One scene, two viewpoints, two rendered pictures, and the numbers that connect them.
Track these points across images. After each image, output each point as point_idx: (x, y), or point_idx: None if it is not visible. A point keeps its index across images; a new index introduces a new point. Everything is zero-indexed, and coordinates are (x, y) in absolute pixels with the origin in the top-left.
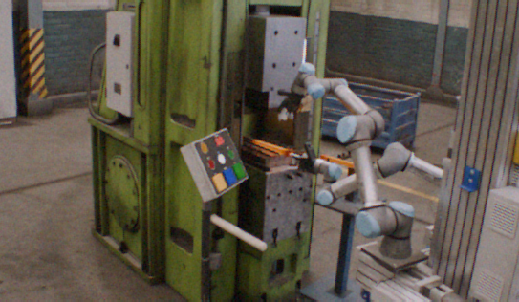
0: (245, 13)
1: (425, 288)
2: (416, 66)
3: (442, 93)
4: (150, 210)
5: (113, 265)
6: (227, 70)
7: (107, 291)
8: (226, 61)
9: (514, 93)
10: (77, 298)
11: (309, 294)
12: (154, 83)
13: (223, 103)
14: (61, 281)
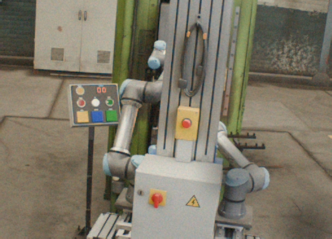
0: (157, 0)
1: (119, 227)
2: None
3: None
4: (108, 142)
5: (100, 180)
6: (138, 42)
7: (74, 191)
8: (137, 35)
9: (167, 67)
10: (53, 188)
11: None
12: (117, 48)
13: (133, 67)
14: (58, 177)
